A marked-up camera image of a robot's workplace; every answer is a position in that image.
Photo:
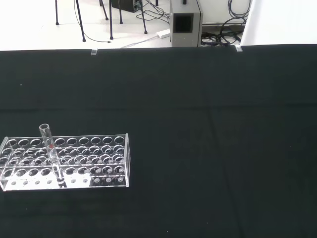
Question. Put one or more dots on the clear plastic test tube rack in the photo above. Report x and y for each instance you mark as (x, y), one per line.
(74, 164)

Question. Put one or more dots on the clear glass test tube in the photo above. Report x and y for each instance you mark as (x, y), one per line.
(49, 143)

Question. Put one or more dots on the black bench cloth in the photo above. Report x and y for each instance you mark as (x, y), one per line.
(198, 124)

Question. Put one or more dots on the white power strip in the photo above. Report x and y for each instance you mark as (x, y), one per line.
(163, 33)

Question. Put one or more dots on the clear tape piece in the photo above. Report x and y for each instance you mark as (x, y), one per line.
(94, 52)
(238, 48)

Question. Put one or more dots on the grey metal box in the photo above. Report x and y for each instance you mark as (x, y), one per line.
(196, 29)

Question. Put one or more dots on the black tripod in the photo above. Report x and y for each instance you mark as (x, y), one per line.
(81, 27)
(111, 24)

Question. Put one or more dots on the black equipment case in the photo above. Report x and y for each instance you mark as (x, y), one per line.
(123, 5)

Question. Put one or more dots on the white board panel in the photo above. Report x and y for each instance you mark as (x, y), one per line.
(284, 22)

